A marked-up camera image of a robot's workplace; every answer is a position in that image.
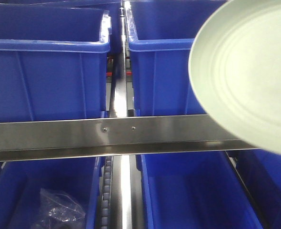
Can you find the blue plastic bin right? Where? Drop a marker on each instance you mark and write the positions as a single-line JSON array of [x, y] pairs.
[[261, 172]]

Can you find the steel shelf front rail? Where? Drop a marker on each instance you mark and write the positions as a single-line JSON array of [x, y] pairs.
[[85, 138]]

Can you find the green round plate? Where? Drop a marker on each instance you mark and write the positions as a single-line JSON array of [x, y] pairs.
[[235, 70]]

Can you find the steel roller divider track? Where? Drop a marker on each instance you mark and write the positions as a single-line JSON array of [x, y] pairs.
[[121, 194]]

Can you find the blue plastic bin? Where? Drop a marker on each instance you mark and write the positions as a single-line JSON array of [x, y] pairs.
[[261, 172], [197, 190], [23, 185]]

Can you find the blue plastic bin middle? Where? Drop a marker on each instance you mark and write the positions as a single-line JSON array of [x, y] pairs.
[[197, 190]]

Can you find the clear plastic bag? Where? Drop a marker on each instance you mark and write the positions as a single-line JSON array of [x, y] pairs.
[[59, 210]]

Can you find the blue bin upper right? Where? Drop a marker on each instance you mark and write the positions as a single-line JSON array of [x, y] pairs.
[[160, 36]]

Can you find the blue bin upper left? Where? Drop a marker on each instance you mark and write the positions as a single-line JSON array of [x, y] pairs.
[[53, 62]]

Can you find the blue plastic bin left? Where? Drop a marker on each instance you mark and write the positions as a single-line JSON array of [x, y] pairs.
[[23, 185]]

